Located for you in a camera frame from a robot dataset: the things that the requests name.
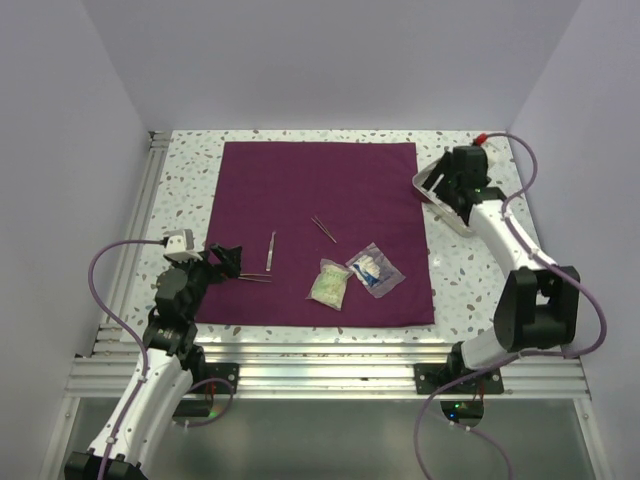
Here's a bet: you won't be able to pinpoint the clear bag blue white gloves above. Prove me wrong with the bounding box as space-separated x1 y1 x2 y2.
345 243 405 299

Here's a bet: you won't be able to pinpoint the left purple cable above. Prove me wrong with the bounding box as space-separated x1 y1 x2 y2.
87 239 236 480

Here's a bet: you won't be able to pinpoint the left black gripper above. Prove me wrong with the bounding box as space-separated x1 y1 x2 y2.
170 243 241 320

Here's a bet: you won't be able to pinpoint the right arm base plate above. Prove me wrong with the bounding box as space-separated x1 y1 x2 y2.
413 363 505 395

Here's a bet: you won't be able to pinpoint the silver tweezers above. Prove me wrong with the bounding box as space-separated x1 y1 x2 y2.
265 231 276 272

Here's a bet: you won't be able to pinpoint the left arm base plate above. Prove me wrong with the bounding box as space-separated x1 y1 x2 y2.
192 362 240 396

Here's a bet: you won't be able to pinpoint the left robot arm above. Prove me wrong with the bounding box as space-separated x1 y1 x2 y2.
63 237 242 479

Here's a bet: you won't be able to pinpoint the thin dark tweezers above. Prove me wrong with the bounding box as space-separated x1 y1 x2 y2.
311 215 337 244

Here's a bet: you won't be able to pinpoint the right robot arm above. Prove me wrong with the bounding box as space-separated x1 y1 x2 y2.
413 145 580 393

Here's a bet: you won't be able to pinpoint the metal tray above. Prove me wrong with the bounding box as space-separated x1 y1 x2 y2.
412 162 475 238

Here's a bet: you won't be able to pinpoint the aluminium frame rails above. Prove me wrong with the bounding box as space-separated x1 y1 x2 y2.
47 130 614 480

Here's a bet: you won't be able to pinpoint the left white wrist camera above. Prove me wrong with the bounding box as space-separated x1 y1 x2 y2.
162 229 199 263

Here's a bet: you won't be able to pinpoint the purple cloth mat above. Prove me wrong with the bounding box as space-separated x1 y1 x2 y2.
198 142 434 328

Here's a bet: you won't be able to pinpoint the green gauze bag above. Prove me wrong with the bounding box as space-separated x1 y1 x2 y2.
306 259 353 311

